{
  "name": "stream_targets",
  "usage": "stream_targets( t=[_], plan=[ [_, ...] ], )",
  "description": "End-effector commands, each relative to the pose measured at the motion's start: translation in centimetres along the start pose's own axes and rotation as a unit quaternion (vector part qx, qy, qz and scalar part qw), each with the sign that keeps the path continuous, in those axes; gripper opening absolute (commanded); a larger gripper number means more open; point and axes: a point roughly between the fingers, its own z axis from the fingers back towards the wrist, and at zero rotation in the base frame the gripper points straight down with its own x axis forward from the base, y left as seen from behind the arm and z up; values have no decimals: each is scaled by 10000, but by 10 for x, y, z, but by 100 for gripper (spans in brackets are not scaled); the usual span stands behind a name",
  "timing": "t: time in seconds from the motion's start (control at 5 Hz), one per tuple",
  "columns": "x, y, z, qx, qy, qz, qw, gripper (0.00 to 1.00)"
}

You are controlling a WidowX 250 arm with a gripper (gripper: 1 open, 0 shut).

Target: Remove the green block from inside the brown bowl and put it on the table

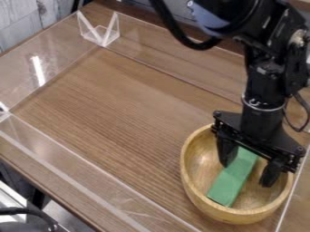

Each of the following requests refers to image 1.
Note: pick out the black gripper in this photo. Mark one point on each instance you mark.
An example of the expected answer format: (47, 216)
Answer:
(257, 130)

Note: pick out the green rectangular block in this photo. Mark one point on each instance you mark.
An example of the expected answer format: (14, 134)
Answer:
(231, 178)

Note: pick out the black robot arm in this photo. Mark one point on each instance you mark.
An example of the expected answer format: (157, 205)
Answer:
(271, 29)

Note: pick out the brown wooden bowl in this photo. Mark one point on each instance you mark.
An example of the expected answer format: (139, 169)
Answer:
(257, 202)

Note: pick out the clear acrylic tray wall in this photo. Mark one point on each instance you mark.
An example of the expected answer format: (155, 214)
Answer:
(104, 129)

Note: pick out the clear acrylic corner bracket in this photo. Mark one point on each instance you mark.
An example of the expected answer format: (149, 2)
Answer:
(102, 35)

